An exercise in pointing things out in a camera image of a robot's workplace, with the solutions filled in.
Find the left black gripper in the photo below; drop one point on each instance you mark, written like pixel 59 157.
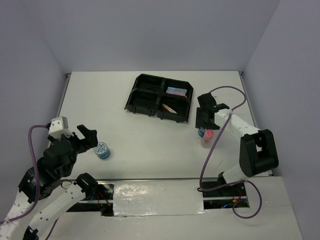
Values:
pixel 90 141

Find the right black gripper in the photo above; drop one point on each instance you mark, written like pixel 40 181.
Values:
pixel 200 122

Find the pink glue bottle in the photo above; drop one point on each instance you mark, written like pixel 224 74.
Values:
pixel 207 138

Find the purple glue stick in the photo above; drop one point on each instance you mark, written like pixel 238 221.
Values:
pixel 177 93

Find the blue glue stick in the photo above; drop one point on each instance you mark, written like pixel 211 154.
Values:
pixel 175 89

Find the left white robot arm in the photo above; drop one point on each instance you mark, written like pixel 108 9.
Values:
pixel 30 216

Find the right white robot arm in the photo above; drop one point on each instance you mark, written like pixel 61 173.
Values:
pixel 257 148

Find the black four-compartment organizer tray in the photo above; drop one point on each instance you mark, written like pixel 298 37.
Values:
pixel 148 97

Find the silver tape sheet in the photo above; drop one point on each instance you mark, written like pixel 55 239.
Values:
pixel 157 198

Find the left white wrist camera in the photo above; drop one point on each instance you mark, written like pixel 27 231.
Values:
pixel 59 127

